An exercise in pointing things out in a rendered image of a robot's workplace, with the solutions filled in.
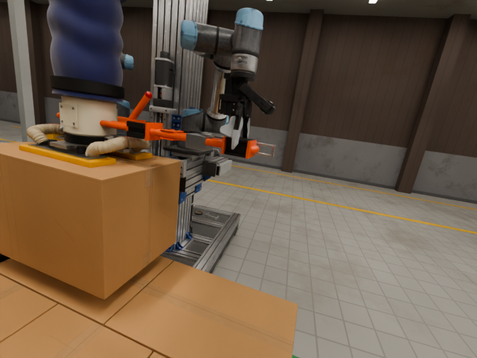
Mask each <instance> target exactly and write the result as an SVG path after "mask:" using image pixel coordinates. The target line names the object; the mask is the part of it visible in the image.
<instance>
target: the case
mask: <svg viewBox="0 0 477 358"><path fill-rule="evenodd" d="M32 143H35V142H34V141H30V142H14V143H0V254H3V255H4V256H7V257H9V258H11V259H14V260H16V261H18V262H21V263H22V264H25V265H27V266H30V267H31V268H34V269H36V270H38V271H41V272H43V273H46V274H48V275H49V276H52V277H54V278H56V279H59V280H61V281H63V282H66V283H68V284H70V285H72V286H74V287H76V288H79V289H81V290H83V291H86V292H88V293H91V294H92V295H95V296H97V297H99V298H101V299H104V300H105V299H106V298H108V297H109V296H110V295H111V294H112V293H113V292H115V291H116V290H117V289H119V288H120V287H121V286H122V285H123V284H125V283H126V282H127V281H128V280H130V279H131V278H132V277H134V276H135V275H136V274H137V273H138V272H139V271H141V270H142V269H143V268H145V267H146V266H147V265H148V264H149V263H150V262H152V261H153V260H154V259H156V258H157V257H158V256H160V255H161V254H162V253H163V252H164V251H165V250H166V249H168V248H169V247H170V246H172V245H173V244H174V243H175V241H176V230H177V211H178V200H179V189H180V170H181V161H178V160H174V159H170V158H164V157H160V156H154V155H153V157H152V158H145V159H140V160H137V161H135V160H131V159H128V158H122V157H119V156H113V155H110V154H106V153H105V154H100V155H103V156H107V157H110V158H115V159H116V163H115V164H111V165H107V166H99V167H94V168H88V167H85V166H80V165H77V164H74V163H68V162H65V161H61V160H58V159H54V158H49V157H46V156H41V155H38V154H34V153H30V152H27V151H22V150H20V149H19V145H23V144H32Z"/></svg>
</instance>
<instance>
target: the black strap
mask: <svg viewBox="0 0 477 358"><path fill-rule="evenodd" d="M50 87H52V88H53V89H59V90H69V91H75V92H84V93H90V94H99V95H104V96H109V97H118V98H122V99H123V98H125V89H124V88H123V87H120V86H116V85H110V84H107V83H102V82H95V81H91V80H83V79H77V78H73V77H63V76H57V75H51V76H50Z"/></svg>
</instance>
